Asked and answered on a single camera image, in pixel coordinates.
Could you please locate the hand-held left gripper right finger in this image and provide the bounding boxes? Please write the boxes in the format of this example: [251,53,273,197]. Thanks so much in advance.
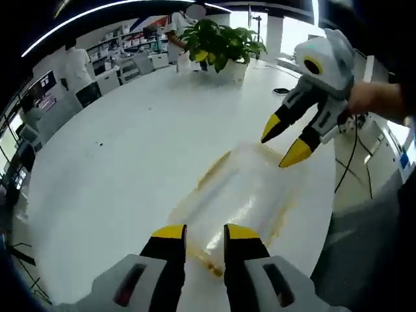
[223,223,331,312]

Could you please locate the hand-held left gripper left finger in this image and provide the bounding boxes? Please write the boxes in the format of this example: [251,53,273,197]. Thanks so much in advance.
[89,223,189,312]

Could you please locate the person's right hand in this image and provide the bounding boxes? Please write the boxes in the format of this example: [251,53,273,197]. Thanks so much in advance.
[346,81,389,115]

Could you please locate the white planter box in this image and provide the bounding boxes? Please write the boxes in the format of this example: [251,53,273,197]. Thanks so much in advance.
[207,59,250,88]

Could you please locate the green potted plant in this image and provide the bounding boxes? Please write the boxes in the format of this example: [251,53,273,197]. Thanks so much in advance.
[179,18,268,74]

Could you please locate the display screen with pink graphics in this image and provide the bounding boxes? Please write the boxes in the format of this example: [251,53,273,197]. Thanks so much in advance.
[34,70,60,114]

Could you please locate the long ceiling light strip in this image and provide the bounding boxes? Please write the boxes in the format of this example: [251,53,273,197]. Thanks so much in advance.
[20,0,199,59]

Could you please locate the black cable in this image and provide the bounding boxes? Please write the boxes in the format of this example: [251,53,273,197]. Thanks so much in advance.
[333,112,374,200]

